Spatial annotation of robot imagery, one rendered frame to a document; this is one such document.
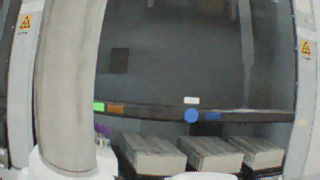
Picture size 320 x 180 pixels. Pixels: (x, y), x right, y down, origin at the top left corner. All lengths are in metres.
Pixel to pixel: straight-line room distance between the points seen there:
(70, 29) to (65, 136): 0.14
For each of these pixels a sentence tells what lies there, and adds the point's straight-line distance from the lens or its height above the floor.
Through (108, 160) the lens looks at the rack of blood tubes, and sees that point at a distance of 2.27.
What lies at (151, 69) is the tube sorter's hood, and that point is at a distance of 2.30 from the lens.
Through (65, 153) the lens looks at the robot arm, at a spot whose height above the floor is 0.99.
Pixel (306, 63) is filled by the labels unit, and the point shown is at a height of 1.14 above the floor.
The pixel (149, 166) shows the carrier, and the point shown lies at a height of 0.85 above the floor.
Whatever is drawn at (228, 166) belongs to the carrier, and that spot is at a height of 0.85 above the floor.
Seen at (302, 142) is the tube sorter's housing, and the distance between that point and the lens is 2.42.
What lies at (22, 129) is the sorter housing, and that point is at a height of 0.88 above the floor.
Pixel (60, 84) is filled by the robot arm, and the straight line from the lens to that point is 1.11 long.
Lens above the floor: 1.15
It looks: 3 degrees down
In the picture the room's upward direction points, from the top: 5 degrees clockwise
